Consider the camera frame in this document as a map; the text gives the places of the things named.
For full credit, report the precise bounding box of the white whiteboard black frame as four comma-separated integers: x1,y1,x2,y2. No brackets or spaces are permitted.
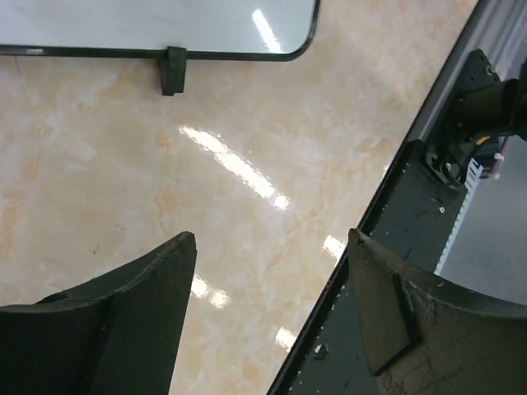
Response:
1,0,321,96

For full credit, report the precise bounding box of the grey slotted cable duct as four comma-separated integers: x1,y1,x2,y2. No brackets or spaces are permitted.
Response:
434,159,483,275

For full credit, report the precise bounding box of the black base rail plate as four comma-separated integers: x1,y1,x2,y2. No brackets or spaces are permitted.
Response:
265,48,501,395

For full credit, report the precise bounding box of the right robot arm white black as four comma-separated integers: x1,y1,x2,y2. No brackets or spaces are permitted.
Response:
424,69,526,188

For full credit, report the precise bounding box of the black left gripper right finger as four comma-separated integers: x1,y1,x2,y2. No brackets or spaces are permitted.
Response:
347,229,526,394

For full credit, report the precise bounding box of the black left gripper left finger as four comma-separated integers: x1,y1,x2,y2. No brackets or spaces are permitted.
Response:
1,231,197,394

